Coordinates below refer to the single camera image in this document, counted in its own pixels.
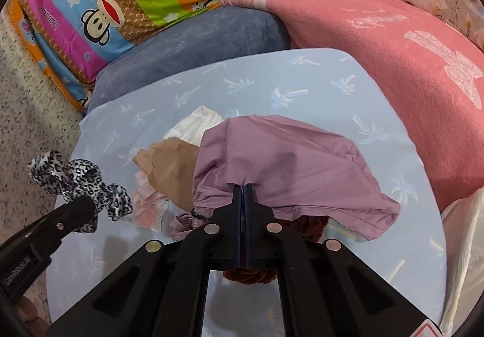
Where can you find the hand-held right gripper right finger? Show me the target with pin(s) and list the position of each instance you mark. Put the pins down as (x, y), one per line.
(247, 208)

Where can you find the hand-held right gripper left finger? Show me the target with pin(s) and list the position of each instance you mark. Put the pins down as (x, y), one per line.
(237, 208)

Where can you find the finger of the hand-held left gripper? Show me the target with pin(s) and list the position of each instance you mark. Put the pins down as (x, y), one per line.
(72, 214)

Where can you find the leopard print cloth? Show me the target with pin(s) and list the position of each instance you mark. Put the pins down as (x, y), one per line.
(83, 174)

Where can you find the purple cloth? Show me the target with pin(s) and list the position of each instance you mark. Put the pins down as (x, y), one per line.
(283, 159)

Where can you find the pink zigzag-edged cloth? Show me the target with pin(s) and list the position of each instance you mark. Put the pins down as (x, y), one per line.
(149, 212)

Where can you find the person's left hand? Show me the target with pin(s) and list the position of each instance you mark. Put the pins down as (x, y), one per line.
(28, 310)

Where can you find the mauve knitted cloth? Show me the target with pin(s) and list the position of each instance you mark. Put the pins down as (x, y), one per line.
(181, 228)

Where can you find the dark red knitted cloth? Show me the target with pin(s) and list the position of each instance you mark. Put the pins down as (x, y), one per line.
(311, 227)

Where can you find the beige cloth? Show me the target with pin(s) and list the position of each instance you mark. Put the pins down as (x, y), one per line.
(170, 170)

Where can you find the white cloth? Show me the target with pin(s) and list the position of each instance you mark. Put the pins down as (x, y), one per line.
(196, 125)

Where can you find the light blue palm print sheet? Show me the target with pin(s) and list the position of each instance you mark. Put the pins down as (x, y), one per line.
(302, 87)

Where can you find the blue-grey cushion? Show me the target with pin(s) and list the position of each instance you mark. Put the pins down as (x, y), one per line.
(189, 41)

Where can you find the pink blanket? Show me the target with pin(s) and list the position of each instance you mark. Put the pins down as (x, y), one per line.
(378, 68)

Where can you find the white plastic bag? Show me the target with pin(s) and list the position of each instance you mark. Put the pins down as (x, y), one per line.
(465, 246)

